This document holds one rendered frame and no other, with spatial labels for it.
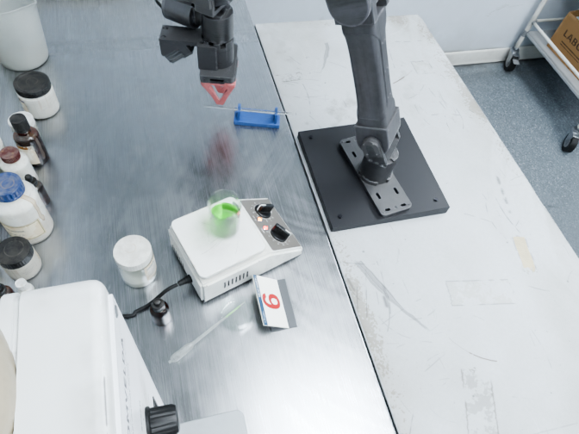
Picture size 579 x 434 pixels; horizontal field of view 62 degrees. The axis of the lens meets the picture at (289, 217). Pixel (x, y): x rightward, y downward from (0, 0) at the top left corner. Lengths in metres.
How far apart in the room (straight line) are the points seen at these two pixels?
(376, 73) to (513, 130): 2.00
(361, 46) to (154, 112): 0.50
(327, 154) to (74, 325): 0.87
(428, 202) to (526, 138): 1.80
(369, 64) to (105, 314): 0.68
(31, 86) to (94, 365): 0.95
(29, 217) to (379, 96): 0.61
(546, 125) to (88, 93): 2.34
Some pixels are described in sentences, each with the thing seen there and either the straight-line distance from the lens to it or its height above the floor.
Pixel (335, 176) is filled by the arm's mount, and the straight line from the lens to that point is 0.98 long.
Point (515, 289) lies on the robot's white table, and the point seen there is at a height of 0.90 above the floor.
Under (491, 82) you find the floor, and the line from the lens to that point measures 3.00.
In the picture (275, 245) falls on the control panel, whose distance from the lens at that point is 0.81.
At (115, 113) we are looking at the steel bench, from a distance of 1.11.
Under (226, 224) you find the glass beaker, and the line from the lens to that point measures 0.74.
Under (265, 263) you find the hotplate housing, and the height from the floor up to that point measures 0.95.
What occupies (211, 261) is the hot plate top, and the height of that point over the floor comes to 0.99.
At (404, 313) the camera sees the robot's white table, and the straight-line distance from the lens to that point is 0.88.
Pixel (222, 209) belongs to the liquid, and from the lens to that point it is 0.77.
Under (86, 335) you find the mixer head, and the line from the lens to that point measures 0.18.
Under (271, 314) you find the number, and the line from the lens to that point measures 0.79.
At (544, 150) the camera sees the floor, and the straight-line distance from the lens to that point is 2.75.
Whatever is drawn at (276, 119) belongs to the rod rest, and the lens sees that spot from 1.05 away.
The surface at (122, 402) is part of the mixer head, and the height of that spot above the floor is 1.49.
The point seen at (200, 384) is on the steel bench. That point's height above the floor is 0.90.
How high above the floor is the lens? 1.66
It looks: 56 degrees down
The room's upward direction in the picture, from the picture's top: 11 degrees clockwise
